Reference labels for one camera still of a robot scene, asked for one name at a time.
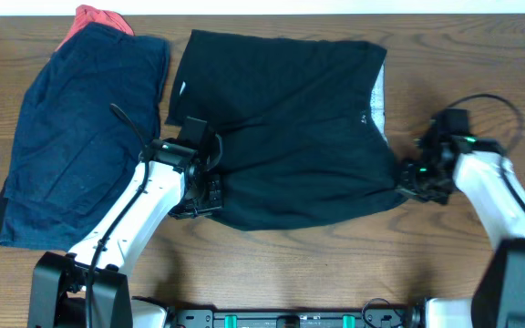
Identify black mounting rail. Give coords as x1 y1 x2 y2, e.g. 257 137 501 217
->
129 298 427 328

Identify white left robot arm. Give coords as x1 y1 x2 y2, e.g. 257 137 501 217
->
28 136 222 327

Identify black shorts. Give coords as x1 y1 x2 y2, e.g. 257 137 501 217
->
167 30 404 231

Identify red garment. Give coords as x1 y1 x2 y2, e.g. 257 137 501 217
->
57 5 134 50

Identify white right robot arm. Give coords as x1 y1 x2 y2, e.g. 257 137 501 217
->
397 136 525 327

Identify navy blue shorts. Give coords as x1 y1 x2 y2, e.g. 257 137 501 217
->
0 23 169 251

